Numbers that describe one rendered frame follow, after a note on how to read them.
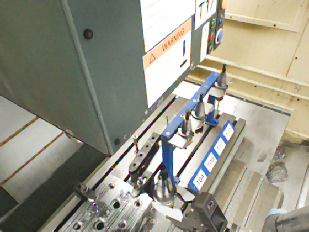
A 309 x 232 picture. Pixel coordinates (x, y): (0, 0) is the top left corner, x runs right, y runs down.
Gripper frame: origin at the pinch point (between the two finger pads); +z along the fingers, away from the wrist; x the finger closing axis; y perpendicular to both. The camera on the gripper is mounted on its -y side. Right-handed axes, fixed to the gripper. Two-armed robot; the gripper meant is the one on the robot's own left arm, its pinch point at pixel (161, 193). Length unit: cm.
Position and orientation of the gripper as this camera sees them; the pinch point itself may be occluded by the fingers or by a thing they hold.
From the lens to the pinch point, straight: 69.2
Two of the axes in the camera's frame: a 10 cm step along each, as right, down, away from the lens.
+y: 0.6, 7.0, 7.1
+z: -8.3, -3.6, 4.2
